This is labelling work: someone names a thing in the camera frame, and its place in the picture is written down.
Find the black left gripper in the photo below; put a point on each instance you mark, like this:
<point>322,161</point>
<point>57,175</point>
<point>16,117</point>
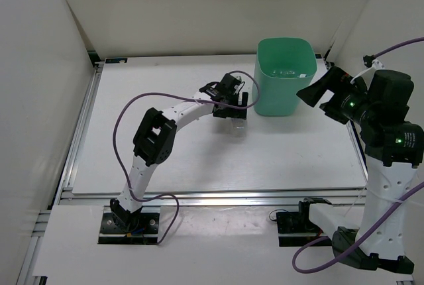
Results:
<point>233,113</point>

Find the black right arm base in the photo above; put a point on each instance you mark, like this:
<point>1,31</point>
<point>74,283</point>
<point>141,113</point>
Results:
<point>294,227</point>

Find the aluminium table frame rail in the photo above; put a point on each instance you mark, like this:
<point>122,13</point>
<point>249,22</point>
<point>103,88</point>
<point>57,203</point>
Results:
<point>225,187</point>

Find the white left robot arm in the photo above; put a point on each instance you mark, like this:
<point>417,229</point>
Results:
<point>154,140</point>

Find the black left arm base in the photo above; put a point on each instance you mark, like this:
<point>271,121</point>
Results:
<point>122,227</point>

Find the clear bottle white label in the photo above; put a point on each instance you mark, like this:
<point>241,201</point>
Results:
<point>238,127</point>

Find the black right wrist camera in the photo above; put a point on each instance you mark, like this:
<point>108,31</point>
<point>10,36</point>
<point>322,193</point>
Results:
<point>389,93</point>

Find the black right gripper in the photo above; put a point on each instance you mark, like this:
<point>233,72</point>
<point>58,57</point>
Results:
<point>336,81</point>

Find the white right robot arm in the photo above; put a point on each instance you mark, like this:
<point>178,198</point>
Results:
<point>393,149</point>

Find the clear unlabeled plastic bottle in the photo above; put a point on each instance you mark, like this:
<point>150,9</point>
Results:
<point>280,73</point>

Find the green plastic bin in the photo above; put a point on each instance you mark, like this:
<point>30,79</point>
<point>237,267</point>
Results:
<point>276,97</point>

